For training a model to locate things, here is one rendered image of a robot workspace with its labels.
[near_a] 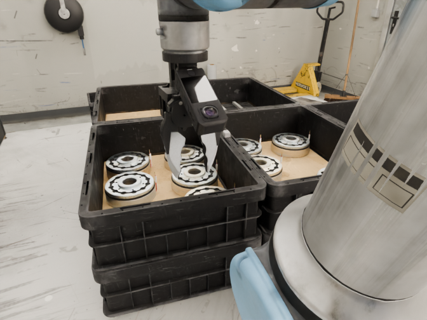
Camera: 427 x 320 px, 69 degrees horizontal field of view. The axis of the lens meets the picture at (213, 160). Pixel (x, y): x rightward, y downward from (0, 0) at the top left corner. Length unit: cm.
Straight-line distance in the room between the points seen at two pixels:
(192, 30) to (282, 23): 424
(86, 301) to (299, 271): 52
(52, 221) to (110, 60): 318
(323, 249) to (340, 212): 3
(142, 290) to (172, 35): 43
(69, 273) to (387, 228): 66
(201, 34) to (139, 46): 351
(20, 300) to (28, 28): 340
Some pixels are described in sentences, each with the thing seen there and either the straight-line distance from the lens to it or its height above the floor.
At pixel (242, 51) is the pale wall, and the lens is 443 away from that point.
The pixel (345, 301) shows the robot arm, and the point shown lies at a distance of 22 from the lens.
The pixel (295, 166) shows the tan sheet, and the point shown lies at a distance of 82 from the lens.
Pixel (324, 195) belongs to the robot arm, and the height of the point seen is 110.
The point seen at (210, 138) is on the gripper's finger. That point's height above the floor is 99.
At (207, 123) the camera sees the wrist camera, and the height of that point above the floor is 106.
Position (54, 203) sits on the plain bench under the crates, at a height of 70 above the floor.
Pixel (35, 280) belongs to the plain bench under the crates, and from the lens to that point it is 77.
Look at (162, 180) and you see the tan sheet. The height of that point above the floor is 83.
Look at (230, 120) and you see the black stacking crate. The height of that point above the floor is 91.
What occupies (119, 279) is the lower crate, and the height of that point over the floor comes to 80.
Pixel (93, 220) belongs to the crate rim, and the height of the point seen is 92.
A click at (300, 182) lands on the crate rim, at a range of 55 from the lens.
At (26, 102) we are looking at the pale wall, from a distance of 407.
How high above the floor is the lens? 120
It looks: 27 degrees down
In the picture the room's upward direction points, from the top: straight up
